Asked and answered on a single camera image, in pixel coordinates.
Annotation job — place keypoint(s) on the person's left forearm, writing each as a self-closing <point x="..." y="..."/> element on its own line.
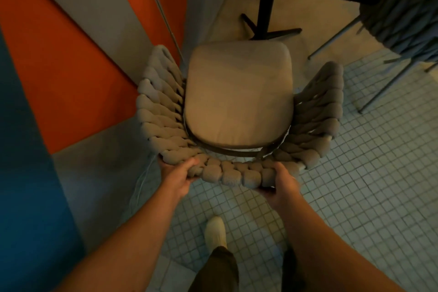
<point x="126" y="240"/>

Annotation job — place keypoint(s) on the person's left hand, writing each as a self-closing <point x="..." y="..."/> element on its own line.
<point x="173" y="179"/>

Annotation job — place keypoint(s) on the person's right hand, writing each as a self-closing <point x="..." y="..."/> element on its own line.
<point x="284" y="187"/>

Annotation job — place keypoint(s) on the person's right thumb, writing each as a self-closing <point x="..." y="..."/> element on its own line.
<point x="280" y="173"/>

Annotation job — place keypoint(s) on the person's white shoe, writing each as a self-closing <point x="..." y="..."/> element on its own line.
<point x="215" y="232"/>

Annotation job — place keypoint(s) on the person's dark trouser legs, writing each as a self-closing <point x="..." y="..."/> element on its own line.
<point x="215" y="271"/>

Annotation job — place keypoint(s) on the person's left thumb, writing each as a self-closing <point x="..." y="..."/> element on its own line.
<point x="187" y="164"/>

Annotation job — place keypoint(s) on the person's right forearm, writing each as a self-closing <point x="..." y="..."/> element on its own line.
<point x="328" y="250"/>

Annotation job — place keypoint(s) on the beige seat cushion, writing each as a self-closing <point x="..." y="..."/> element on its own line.
<point x="239" y="93"/>

